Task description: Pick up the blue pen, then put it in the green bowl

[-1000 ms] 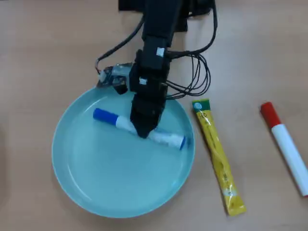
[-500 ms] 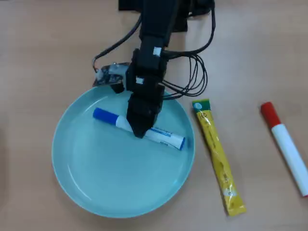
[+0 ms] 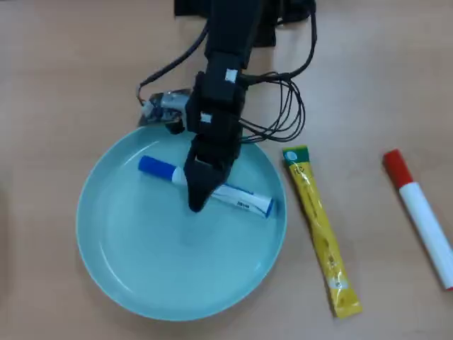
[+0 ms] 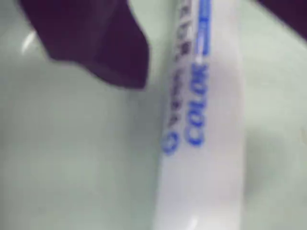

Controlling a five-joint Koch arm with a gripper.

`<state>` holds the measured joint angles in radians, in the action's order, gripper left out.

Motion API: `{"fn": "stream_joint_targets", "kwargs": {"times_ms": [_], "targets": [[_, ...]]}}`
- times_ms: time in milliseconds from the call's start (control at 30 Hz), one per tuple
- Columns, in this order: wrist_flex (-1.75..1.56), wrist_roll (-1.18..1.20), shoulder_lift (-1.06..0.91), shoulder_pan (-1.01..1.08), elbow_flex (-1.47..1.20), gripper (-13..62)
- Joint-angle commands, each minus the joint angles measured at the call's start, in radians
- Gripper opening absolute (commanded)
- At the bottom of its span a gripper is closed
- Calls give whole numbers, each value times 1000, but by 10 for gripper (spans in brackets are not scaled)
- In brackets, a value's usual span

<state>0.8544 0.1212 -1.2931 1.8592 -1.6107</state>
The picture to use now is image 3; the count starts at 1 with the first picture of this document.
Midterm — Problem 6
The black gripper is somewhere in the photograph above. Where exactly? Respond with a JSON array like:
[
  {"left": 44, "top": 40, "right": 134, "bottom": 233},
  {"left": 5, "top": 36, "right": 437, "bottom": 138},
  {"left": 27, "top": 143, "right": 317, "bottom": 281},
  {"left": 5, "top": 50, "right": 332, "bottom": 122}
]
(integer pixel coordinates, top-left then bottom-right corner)
[{"left": 183, "top": 51, "right": 248, "bottom": 214}]

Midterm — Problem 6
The blue cap whiteboard marker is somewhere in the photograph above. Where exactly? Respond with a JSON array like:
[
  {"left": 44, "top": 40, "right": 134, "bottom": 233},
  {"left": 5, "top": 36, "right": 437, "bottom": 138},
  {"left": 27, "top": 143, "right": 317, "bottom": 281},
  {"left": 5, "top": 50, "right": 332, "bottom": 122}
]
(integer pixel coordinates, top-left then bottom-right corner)
[{"left": 137, "top": 154, "right": 275, "bottom": 220}]

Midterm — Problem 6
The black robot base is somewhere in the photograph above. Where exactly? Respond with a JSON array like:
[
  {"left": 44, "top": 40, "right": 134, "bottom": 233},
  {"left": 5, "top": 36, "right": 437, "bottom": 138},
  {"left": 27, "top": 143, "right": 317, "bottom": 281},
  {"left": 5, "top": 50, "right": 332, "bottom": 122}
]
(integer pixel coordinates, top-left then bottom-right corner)
[{"left": 173, "top": 0, "right": 316, "bottom": 49}]

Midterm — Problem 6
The light blue round plate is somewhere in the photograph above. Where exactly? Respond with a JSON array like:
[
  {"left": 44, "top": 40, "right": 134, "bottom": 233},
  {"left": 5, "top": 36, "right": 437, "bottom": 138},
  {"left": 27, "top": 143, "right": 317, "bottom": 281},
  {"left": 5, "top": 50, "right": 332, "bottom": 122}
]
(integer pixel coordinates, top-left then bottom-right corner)
[{"left": 75, "top": 122, "right": 288, "bottom": 322}]

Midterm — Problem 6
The yellow stick packet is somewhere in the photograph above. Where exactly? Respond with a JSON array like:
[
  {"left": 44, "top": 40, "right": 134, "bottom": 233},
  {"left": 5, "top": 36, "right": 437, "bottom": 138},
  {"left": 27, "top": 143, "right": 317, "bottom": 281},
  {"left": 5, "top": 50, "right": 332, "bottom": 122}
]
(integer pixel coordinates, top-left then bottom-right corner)
[{"left": 282, "top": 144, "right": 363, "bottom": 319}]

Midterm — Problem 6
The red cap whiteboard marker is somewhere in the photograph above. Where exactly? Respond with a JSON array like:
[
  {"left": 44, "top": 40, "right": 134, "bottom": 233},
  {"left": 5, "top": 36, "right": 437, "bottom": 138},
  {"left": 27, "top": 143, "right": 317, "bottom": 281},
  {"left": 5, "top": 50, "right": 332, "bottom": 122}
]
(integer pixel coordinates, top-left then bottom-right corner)
[{"left": 382, "top": 149, "right": 453, "bottom": 291}]

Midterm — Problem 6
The thin black wire bundle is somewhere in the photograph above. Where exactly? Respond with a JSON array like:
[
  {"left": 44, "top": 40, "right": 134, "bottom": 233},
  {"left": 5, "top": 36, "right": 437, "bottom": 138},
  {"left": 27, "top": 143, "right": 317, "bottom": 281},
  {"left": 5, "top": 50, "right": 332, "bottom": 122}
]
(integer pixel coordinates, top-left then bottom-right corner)
[{"left": 237, "top": 0, "right": 319, "bottom": 145}]

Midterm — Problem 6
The thick black camera cable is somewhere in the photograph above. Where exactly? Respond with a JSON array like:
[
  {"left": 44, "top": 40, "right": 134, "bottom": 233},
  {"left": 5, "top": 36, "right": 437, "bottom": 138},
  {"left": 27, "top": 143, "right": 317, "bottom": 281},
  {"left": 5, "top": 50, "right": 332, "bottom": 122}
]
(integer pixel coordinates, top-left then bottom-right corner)
[{"left": 135, "top": 26, "right": 210, "bottom": 106}]

